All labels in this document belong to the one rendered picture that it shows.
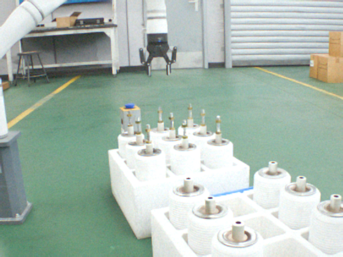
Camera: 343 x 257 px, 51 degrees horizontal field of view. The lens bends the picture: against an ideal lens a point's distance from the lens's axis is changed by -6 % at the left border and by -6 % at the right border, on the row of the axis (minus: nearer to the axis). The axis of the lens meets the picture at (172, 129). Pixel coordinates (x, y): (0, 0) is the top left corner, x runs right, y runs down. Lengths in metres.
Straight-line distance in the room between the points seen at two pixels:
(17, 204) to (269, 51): 5.50
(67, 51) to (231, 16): 2.68
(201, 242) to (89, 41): 5.58
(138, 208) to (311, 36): 5.82
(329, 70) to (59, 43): 4.07
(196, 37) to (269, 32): 1.22
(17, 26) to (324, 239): 1.09
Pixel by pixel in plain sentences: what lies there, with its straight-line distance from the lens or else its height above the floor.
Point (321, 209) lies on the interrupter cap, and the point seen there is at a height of 0.25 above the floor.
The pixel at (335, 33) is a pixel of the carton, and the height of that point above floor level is 0.57.
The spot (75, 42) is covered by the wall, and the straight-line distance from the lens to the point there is 6.25.
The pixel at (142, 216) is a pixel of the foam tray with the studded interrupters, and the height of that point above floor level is 0.08.
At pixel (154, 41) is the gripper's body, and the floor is 0.58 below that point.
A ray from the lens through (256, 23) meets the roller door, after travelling 6.35.
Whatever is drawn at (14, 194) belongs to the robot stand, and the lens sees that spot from 1.37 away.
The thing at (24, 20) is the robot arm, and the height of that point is 0.68.
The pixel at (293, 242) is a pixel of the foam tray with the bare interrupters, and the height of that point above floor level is 0.17.
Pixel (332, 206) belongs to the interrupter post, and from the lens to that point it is 0.83.
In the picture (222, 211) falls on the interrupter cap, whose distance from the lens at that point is 0.79.
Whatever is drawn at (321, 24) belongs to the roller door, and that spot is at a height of 0.70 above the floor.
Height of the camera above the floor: 0.62
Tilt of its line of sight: 15 degrees down
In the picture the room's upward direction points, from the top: 2 degrees counter-clockwise
